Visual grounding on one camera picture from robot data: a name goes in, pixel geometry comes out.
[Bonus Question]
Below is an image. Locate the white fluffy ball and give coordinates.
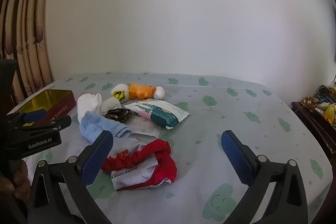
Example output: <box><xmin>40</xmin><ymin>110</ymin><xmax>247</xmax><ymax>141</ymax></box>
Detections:
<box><xmin>154</xmin><ymin>86</ymin><xmax>166</xmax><ymax>100</ymax></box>

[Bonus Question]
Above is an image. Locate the yellow soft item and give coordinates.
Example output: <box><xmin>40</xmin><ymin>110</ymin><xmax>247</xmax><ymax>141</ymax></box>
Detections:
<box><xmin>323</xmin><ymin>105</ymin><xmax>336</xmax><ymax>125</ymax></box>

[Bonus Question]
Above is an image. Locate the dark patterned cloth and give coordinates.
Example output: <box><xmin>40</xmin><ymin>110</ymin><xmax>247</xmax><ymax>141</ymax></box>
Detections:
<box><xmin>105</xmin><ymin>108</ymin><xmax>134</xmax><ymax>124</ymax></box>

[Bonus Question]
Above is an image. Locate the white fluffy plush item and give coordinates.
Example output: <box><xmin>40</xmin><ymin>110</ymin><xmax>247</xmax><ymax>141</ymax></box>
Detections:
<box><xmin>111</xmin><ymin>84</ymin><xmax>130</xmax><ymax>103</ymax></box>

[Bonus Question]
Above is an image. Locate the light blue towel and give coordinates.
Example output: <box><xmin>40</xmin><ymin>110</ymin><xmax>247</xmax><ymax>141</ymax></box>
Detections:
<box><xmin>79</xmin><ymin>112</ymin><xmax>132</xmax><ymax>142</ymax></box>

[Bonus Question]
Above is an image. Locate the red ruffled cloth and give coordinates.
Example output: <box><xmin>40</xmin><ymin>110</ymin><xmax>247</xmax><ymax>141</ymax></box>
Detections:
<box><xmin>101</xmin><ymin>139</ymin><xmax>177</xmax><ymax>190</ymax></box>

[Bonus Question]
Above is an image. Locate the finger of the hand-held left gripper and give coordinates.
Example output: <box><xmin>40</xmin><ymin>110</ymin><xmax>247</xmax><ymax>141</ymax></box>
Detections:
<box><xmin>7</xmin><ymin>109</ymin><xmax>48</xmax><ymax>127</ymax></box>
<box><xmin>49</xmin><ymin>115</ymin><xmax>72</xmax><ymax>131</ymax></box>

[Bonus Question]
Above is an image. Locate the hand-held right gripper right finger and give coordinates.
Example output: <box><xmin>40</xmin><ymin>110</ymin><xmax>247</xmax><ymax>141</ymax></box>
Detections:
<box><xmin>221</xmin><ymin>130</ymin><xmax>308</xmax><ymax>224</ymax></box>

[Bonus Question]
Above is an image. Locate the white floral print sachet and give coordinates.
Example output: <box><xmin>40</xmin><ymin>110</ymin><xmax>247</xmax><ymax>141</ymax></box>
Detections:
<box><xmin>129</xmin><ymin>118</ymin><xmax>161</xmax><ymax>141</ymax></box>

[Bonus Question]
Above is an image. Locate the beige leaf print curtain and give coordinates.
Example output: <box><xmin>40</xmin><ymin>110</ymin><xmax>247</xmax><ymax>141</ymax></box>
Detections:
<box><xmin>0</xmin><ymin>0</ymin><xmax>57</xmax><ymax>106</ymax></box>

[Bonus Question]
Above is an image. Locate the person's left hand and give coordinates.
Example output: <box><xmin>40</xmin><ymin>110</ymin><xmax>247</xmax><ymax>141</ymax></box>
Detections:
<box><xmin>0</xmin><ymin>161</ymin><xmax>29</xmax><ymax>201</ymax></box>

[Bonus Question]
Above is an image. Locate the orange plush toy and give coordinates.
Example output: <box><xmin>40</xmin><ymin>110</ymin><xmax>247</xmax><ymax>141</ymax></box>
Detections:
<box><xmin>128</xmin><ymin>82</ymin><xmax>157</xmax><ymax>101</ymax></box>

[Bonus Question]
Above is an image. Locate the teal white wet wipes packet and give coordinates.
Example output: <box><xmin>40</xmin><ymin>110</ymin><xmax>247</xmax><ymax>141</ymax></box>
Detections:
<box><xmin>124</xmin><ymin>98</ymin><xmax>190</xmax><ymax>130</ymax></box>

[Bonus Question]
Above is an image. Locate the dark wooden side table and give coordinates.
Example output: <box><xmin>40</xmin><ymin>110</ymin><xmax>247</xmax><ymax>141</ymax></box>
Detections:
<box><xmin>291</xmin><ymin>101</ymin><xmax>336</xmax><ymax>161</ymax></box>

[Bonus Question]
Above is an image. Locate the white sock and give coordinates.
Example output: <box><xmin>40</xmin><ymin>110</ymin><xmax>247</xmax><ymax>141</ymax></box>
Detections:
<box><xmin>77</xmin><ymin>92</ymin><xmax>118</xmax><ymax>123</ymax></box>

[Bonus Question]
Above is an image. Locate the red tin box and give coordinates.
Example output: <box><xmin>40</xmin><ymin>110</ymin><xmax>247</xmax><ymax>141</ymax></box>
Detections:
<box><xmin>7</xmin><ymin>90</ymin><xmax>75</xmax><ymax>126</ymax></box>

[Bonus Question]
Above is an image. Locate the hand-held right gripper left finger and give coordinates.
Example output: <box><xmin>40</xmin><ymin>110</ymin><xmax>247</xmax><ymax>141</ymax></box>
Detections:
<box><xmin>28</xmin><ymin>130</ymin><xmax>114</xmax><ymax>224</ymax></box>

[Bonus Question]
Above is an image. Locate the brown patterned pouch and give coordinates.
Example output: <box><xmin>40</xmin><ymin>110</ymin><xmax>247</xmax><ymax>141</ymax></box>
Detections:
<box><xmin>301</xmin><ymin>97</ymin><xmax>319</xmax><ymax>112</ymax></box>

